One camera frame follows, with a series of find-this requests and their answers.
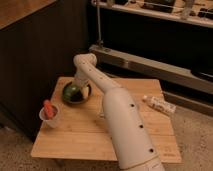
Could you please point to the white sponge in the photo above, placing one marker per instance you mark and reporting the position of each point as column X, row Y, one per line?
column 101, row 114

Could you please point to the wooden table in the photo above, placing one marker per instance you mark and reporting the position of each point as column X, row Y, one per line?
column 82, row 132

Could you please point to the white paper cup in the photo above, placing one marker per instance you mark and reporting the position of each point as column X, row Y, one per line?
column 51, row 122

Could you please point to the metal shelf rack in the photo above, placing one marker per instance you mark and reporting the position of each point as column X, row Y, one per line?
column 171, row 40

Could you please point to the white patterned tube package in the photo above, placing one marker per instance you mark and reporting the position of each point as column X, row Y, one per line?
column 159, row 104

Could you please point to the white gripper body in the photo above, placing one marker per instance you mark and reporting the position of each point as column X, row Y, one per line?
column 80, row 81

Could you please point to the dark wooden cabinet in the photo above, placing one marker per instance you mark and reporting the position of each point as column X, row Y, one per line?
column 34, row 52

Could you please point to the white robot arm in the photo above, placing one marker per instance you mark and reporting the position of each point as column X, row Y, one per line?
column 132, row 144

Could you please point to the orange carrot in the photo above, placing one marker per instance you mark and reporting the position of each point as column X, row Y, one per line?
column 48, row 109

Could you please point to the green bowl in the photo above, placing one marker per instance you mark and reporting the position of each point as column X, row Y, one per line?
column 72, row 94

